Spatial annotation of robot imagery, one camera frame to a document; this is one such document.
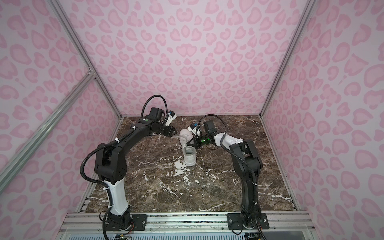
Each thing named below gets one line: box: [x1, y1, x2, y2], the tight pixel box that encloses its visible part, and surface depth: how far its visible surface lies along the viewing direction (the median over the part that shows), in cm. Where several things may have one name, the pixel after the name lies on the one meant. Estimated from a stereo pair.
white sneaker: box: [179, 128, 197, 166], surface depth 94 cm
